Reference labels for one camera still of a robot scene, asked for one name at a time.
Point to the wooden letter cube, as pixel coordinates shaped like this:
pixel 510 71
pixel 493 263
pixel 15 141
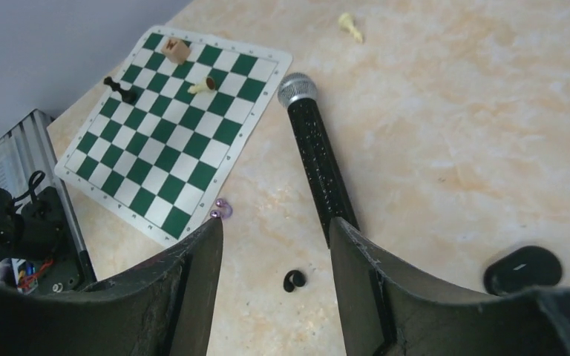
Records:
pixel 176 50

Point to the green white chessboard mat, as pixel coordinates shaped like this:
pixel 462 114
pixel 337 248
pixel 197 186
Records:
pixel 160 163

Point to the cream chess knight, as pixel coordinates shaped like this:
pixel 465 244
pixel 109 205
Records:
pixel 208 84

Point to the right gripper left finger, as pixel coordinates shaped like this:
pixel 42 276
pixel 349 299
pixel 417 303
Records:
pixel 161 306

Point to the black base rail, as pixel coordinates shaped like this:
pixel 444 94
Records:
pixel 42 250

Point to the purple earbud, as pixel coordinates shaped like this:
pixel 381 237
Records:
pixel 222 210

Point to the black earbud case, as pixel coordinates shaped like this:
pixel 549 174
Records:
pixel 528 266

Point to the black glitter microphone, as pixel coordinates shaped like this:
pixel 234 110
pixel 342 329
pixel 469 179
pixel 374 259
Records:
pixel 298 94

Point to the black chess pawn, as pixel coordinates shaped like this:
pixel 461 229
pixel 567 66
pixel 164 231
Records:
pixel 128 96

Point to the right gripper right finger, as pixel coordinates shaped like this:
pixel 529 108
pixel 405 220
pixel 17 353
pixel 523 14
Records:
pixel 390 307

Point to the cream chess pawn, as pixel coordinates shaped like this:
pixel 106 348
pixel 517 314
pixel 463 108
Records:
pixel 346 23

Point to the black earbud upper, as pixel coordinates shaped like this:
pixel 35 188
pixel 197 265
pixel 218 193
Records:
pixel 294 279

